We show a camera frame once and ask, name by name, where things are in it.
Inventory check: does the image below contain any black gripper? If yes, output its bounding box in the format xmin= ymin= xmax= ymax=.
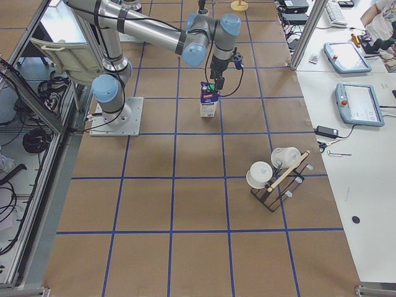
xmin=198 ymin=0 xmax=205 ymax=11
xmin=210 ymin=55 xmax=231 ymax=90

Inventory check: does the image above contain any blue white milk carton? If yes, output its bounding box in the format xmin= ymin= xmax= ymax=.
xmin=200 ymin=82 xmax=219 ymax=118

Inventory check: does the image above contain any white ribbed mug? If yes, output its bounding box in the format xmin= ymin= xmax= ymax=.
xmin=197 ymin=8 xmax=209 ymax=16

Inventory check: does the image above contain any white cup on rack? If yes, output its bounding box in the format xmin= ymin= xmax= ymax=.
xmin=246 ymin=161 xmax=273 ymax=189

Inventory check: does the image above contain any wooden mug tree stand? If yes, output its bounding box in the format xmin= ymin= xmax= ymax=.
xmin=230 ymin=0 xmax=249 ymax=12

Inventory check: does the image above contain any white mug on rack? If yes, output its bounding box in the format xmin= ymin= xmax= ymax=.
xmin=271 ymin=147 xmax=301 ymax=169

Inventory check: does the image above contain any black power adapter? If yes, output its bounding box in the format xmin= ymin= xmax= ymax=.
xmin=314 ymin=126 xmax=338 ymax=139

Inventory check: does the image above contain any far teach pendant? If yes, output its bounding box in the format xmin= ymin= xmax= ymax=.
xmin=324 ymin=42 xmax=372 ymax=74

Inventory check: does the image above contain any teach pendant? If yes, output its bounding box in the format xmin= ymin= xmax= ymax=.
xmin=324 ymin=42 xmax=372 ymax=74
xmin=335 ymin=83 xmax=384 ymax=127

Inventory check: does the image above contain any metal allen key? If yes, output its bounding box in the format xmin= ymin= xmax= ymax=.
xmin=327 ymin=150 xmax=352 ymax=157

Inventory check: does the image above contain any white keyboard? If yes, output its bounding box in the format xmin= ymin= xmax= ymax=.
xmin=324 ymin=1 xmax=348 ymax=28

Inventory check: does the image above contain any grey office chair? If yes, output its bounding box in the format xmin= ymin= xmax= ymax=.
xmin=30 ymin=38 xmax=103 ymax=85

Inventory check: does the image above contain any near teach pendant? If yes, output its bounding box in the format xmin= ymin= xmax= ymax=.
xmin=335 ymin=83 xmax=384 ymax=127

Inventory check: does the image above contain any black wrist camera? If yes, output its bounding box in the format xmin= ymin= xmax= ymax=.
xmin=232 ymin=52 xmax=244 ymax=70

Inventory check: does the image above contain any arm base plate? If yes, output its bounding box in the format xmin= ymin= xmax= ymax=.
xmin=119 ymin=33 xmax=144 ymax=43
xmin=89 ymin=97 xmax=144 ymax=137

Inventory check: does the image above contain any aluminium frame post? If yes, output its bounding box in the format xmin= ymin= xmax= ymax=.
xmin=290 ymin=0 xmax=327 ymax=71

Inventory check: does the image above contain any black wire cup rack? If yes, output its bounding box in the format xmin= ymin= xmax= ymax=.
xmin=250 ymin=150 xmax=313 ymax=213

